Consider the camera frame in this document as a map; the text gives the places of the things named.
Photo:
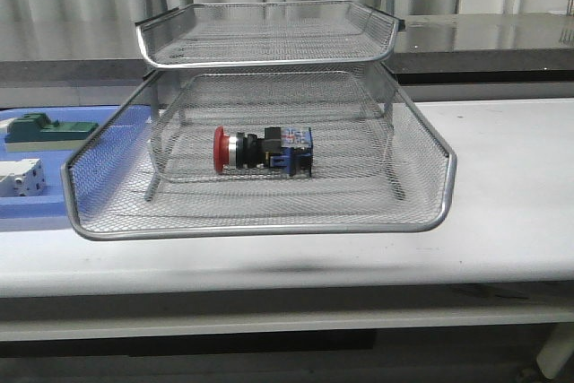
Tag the white circuit breaker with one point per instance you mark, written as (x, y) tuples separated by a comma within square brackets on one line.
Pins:
[(25, 177)]

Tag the red emergency stop button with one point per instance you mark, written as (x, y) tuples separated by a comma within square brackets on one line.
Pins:
[(287, 149)]

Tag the silver mesh tray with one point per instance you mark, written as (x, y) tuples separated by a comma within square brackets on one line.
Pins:
[(269, 37), (203, 150), (413, 193)]

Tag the dark grey background counter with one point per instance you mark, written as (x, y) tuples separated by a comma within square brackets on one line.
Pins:
[(468, 48)]

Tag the green and beige switch block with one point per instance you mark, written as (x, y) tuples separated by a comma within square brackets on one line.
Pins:
[(34, 132)]

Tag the white table leg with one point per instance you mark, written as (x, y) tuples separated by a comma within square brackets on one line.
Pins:
[(556, 351)]

